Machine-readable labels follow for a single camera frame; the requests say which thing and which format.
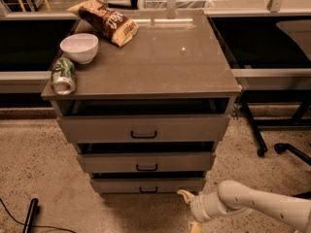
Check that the grey middle drawer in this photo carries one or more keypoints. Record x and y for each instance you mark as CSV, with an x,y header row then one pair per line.
x,y
146,162

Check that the grey bottom drawer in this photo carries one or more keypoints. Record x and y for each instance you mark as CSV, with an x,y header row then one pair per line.
x,y
146,185

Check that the black office chair base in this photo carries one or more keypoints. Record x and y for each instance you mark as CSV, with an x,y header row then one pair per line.
x,y
280,148

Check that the brown chip bag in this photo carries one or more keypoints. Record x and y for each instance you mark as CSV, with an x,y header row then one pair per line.
x,y
114,26

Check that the green soda can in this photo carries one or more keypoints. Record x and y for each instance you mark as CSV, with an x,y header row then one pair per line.
x,y
63,78

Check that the wire mesh basket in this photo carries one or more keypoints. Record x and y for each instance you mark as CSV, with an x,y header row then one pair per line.
x,y
179,4

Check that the grey top drawer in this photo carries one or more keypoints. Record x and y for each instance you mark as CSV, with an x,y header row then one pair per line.
x,y
135,129

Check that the white bowl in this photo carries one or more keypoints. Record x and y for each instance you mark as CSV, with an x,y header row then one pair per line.
x,y
80,48

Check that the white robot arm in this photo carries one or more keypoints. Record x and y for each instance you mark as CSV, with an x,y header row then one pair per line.
x,y
233,198

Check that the grey drawer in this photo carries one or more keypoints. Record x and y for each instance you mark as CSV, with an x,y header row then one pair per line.
x,y
146,185
135,129
146,162

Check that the black stand foot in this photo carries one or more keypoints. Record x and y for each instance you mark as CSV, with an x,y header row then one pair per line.
x,y
33,210

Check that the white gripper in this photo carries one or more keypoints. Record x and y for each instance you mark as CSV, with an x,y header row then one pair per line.
x,y
196,207

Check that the grey drawer cabinet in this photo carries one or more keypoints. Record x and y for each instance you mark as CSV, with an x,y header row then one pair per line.
x,y
173,66

